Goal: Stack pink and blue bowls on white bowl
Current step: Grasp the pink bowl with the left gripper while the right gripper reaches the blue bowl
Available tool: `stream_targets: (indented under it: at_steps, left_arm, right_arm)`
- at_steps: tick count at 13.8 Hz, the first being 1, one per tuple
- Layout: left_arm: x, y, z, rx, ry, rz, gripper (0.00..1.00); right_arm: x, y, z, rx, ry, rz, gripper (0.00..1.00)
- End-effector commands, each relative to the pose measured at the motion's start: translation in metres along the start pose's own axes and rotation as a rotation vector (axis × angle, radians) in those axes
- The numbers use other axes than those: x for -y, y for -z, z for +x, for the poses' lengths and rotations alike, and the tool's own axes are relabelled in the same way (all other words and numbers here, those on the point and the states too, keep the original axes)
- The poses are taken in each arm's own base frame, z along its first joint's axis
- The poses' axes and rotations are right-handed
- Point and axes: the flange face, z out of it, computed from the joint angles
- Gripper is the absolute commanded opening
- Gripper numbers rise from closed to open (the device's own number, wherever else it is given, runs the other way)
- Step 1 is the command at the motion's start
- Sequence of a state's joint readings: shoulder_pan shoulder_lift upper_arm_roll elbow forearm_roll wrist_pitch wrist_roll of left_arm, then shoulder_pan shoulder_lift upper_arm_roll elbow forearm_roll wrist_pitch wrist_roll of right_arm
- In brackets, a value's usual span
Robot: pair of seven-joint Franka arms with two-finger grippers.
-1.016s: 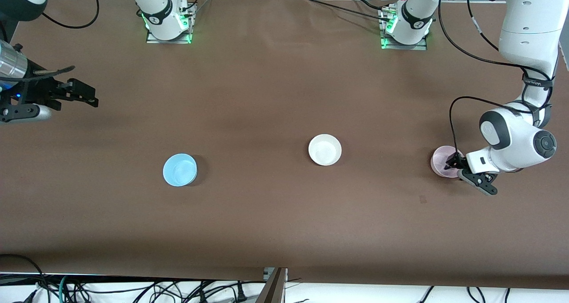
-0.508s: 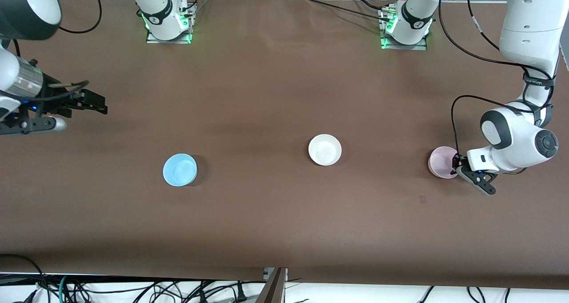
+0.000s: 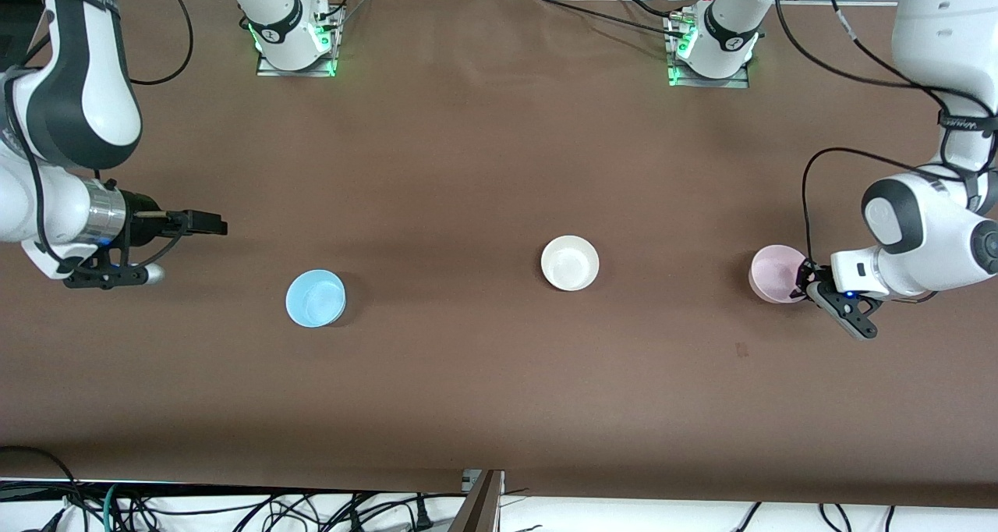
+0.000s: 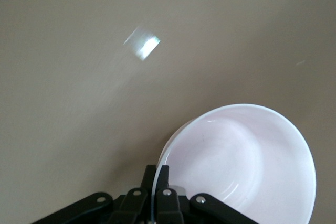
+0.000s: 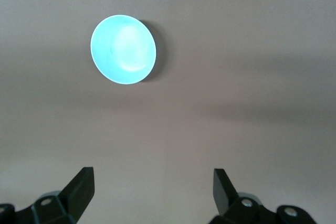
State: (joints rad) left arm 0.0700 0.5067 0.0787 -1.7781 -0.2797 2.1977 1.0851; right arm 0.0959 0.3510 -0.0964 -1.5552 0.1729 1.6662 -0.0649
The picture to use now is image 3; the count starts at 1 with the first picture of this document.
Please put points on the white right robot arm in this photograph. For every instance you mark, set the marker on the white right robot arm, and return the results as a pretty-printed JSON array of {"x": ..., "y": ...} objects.
[{"x": 78, "y": 87}]

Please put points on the brown table cover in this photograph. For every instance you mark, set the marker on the brown table cover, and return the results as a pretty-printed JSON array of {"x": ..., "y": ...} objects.
[{"x": 468, "y": 165}]

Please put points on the pink bowl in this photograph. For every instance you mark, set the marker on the pink bowl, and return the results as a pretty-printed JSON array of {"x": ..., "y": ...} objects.
[{"x": 772, "y": 274}]

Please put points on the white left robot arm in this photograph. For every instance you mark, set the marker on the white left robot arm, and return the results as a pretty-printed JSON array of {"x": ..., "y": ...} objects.
[{"x": 936, "y": 33}]

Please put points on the light blue bowl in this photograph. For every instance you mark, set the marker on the light blue bowl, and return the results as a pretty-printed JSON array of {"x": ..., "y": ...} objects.
[{"x": 314, "y": 298}]

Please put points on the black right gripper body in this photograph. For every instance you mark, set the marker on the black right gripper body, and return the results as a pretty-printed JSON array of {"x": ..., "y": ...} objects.
[{"x": 143, "y": 211}]

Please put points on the white bowl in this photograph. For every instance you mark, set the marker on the white bowl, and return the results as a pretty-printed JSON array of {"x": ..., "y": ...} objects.
[{"x": 569, "y": 260}]

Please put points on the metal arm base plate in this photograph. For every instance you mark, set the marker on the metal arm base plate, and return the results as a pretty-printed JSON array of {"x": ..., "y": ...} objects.
[
  {"x": 267, "y": 70},
  {"x": 734, "y": 83}
]

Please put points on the black power plug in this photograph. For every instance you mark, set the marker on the black power plug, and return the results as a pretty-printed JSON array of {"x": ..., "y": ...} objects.
[{"x": 423, "y": 519}]

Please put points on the aluminium frame profile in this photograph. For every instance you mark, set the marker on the aluminium frame profile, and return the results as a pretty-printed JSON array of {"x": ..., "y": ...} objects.
[{"x": 479, "y": 508}]

